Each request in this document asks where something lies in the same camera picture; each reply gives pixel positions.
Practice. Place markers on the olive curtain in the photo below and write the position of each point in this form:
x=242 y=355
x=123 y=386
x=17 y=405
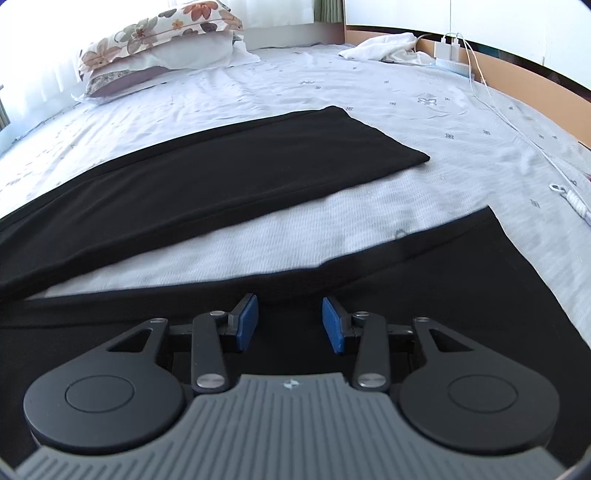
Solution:
x=328 y=10
x=3 y=108

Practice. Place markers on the purple floral pillow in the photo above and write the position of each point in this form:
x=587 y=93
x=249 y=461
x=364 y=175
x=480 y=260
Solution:
x=124 y=81

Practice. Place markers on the black pants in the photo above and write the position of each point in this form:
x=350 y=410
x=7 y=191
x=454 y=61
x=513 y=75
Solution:
x=231 y=175

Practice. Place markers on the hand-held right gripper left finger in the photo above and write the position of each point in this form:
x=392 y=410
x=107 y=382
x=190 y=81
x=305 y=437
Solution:
x=246 y=323

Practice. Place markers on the white charger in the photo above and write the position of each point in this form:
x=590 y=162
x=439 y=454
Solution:
x=445 y=46

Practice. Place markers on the white garment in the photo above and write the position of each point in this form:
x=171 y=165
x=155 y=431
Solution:
x=383 y=48

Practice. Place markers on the beige window ledge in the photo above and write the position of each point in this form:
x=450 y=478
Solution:
x=295 y=34

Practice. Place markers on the white sheer curtain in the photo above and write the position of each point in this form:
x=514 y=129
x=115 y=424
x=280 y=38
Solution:
x=46 y=46

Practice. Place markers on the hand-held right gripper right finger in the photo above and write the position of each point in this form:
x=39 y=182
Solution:
x=333 y=325

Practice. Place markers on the wooden headboard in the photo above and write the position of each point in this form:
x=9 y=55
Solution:
x=512 y=69

